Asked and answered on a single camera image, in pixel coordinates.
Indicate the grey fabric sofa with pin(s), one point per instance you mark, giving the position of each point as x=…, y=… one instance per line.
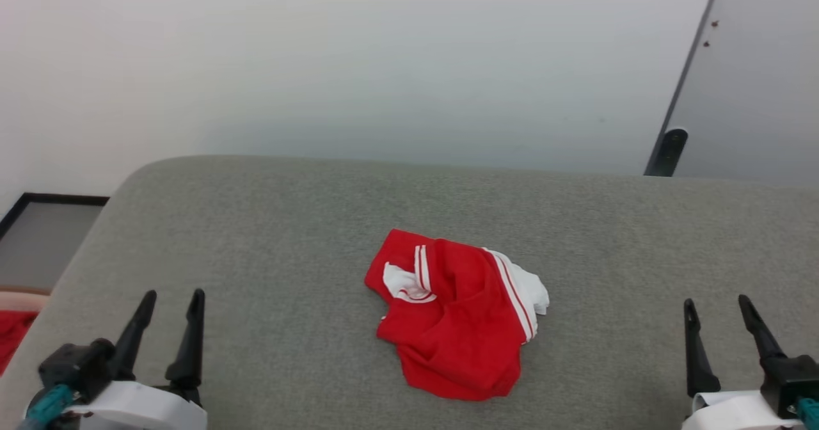
x=288, y=238

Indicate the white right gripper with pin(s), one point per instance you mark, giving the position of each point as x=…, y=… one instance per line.
x=736, y=412

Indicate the red Bulls basketball jersey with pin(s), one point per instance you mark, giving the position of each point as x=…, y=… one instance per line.
x=457, y=327

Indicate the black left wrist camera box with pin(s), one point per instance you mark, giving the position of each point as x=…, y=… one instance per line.
x=77, y=366

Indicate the red cloth in basket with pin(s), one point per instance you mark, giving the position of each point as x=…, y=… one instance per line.
x=13, y=337

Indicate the black rounded door stopper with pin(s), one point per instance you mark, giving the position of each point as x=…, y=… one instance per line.
x=668, y=151

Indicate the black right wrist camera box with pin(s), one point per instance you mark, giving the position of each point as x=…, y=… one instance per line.
x=793, y=379

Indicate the black framed grey panel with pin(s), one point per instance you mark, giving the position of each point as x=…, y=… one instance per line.
x=41, y=244

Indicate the beige laundry basket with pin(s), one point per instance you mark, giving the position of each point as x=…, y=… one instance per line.
x=22, y=299

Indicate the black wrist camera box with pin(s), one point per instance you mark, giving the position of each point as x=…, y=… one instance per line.
x=77, y=366
x=793, y=379

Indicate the grey door with black edge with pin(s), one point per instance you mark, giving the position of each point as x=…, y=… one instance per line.
x=755, y=97

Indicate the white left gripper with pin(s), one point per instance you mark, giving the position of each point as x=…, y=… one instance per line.
x=141, y=409

